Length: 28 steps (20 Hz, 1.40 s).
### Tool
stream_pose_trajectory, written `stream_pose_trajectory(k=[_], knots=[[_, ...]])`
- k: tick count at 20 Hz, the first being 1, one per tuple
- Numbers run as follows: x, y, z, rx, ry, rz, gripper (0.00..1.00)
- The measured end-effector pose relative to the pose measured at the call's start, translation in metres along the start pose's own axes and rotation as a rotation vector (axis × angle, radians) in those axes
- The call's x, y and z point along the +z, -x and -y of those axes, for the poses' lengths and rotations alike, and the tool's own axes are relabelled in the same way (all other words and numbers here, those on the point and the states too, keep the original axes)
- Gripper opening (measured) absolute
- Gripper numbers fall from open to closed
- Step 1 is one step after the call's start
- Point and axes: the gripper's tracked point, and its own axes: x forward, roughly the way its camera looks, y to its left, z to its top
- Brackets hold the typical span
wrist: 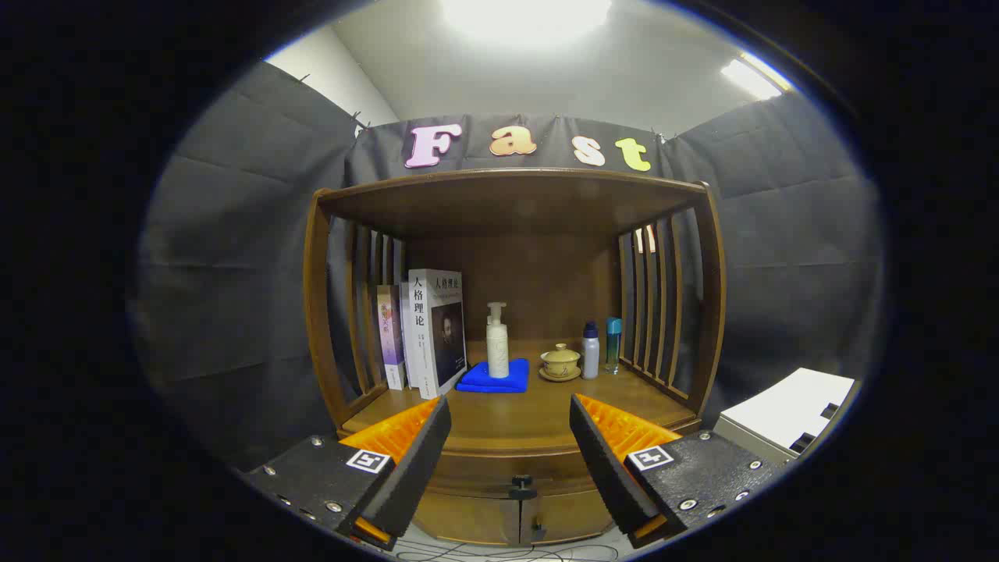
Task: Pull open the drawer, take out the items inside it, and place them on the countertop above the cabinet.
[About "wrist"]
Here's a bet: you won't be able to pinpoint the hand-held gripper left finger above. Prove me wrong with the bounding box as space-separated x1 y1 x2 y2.
238 394 453 553

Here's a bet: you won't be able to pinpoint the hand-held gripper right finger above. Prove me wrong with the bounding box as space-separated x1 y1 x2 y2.
568 393 785 550

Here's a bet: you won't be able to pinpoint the brown wooden drawer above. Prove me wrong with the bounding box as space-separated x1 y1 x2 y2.
421 446 617 500

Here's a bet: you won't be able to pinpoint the wooden countertop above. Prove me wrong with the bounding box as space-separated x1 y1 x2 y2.
341 338 702 457

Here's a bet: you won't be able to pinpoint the white filing cabinet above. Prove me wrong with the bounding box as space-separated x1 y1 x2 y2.
712 368 859 467

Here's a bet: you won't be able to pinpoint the brown wooden cabinet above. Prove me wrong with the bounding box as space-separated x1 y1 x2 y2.
303 168 728 547

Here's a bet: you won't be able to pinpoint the white bottle with blue cap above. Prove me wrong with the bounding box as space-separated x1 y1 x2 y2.
581 321 601 380

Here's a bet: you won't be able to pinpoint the blue folded cloth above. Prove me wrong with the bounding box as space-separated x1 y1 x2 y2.
456 358 530 394

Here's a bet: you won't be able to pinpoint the yellow lidded teacup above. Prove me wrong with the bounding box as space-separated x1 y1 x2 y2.
539 343 583 382

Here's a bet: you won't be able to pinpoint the large white portrait book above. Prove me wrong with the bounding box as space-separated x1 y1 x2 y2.
407 269 468 400

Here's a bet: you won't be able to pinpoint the purple book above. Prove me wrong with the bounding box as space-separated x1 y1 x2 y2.
376 285 407 391

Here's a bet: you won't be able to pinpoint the white pump bottle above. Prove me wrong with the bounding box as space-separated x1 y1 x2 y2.
485 302 510 380

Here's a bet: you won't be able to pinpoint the thin white book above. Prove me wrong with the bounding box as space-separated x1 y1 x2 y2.
399 282 414 389

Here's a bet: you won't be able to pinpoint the long ceiling light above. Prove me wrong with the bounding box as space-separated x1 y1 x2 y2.
720 52 793 101

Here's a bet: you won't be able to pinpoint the round ceiling light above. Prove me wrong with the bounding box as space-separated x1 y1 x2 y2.
441 0 613 44

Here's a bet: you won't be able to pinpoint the black cables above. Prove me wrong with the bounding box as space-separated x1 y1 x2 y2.
394 542 621 562

